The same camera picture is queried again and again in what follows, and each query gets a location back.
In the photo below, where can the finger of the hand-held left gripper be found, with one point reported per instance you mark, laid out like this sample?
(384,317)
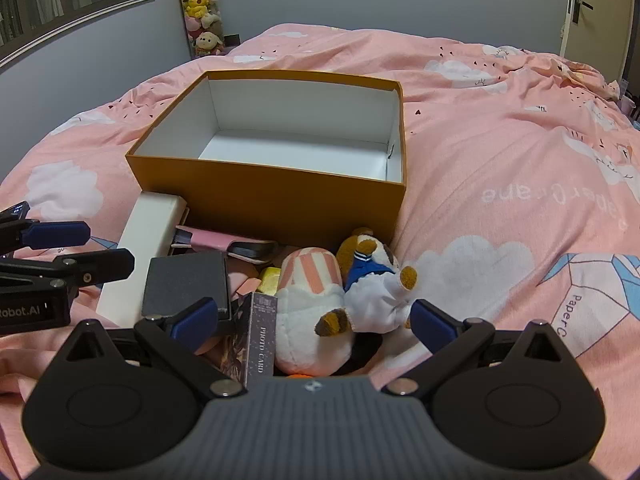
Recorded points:
(97,265)
(52,234)

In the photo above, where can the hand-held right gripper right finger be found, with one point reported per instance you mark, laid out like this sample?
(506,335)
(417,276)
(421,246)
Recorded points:
(431,327)

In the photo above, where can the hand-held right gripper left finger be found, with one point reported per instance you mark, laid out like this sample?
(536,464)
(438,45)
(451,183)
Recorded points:
(195,321)

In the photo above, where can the small dark gold box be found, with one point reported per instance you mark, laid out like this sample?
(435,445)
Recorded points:
(185,280)

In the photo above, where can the long white box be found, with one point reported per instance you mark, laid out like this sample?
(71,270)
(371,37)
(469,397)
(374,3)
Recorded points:
(145,240)

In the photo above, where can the dog plush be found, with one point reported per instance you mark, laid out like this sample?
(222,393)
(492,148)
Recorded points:
(375,300)

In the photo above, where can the dark photo card box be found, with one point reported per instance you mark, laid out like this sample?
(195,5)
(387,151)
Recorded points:
(262,330)

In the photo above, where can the pink snap wallet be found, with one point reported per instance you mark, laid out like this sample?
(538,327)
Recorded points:
(205,240)

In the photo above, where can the black white penguin plush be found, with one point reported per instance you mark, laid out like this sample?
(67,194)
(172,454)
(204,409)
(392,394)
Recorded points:
(305,320)

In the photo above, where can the orange cardboard box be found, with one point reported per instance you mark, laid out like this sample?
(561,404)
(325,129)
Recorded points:
(280,195)

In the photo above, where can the small yellow soft item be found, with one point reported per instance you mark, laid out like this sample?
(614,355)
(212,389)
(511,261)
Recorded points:
(270,280)

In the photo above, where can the pink printed blanket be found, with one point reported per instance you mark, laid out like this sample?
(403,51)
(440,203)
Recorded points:
(500,170)

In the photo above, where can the small black box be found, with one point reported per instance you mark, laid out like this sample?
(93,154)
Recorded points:
(232,39)

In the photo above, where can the clear tube of plush toys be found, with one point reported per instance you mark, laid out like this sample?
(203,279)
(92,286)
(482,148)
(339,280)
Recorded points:
(202,5)

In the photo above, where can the cream door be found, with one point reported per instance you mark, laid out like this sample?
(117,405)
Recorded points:
(600,25)

